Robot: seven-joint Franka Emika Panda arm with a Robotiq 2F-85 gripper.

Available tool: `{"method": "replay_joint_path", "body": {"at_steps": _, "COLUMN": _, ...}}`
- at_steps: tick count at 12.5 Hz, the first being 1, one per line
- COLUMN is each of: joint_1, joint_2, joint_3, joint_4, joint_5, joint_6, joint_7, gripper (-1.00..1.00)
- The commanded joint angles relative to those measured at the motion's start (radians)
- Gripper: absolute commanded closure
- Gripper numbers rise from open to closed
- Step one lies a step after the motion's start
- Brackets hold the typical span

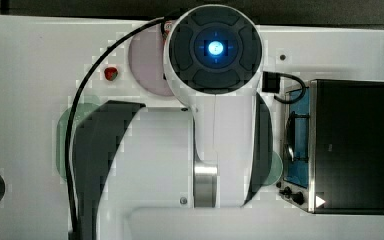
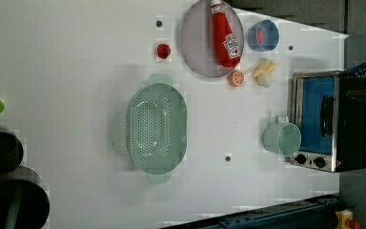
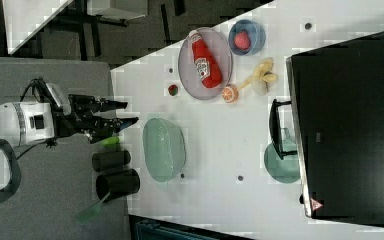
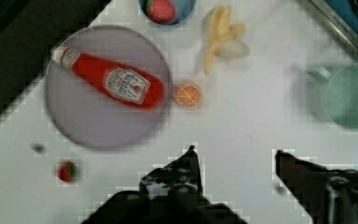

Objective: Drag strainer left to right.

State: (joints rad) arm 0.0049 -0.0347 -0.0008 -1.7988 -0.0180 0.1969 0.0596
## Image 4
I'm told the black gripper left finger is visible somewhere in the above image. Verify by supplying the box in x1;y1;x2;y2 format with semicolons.
139;145;203;200

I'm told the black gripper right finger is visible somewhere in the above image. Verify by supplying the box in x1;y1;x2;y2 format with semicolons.
275;150;358;224

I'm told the yellow peeled toy banana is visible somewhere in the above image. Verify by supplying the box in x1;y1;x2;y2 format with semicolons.
203;6;250;75

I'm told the pink toy strawberry in bowl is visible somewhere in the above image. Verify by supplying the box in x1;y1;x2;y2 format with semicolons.
145;0;176;23

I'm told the blue bowl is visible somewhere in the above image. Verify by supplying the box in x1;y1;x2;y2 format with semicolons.
137;0;197;28

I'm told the green mug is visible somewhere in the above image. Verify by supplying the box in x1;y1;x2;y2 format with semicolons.
308;63;358;128

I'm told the small red toy strawberry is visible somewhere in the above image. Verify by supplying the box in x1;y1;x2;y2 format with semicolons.
56;161;78;183

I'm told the grey round plate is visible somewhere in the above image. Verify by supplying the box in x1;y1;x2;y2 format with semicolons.
44;25;172;150

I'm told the black toaster oven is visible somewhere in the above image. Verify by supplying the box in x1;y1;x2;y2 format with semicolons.
303;0;358;56

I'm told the red ketchup bottle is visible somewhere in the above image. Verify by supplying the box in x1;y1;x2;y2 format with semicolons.
51;46;165;109

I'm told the orange slice toy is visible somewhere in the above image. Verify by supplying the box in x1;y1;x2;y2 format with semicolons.
174;81;203;108

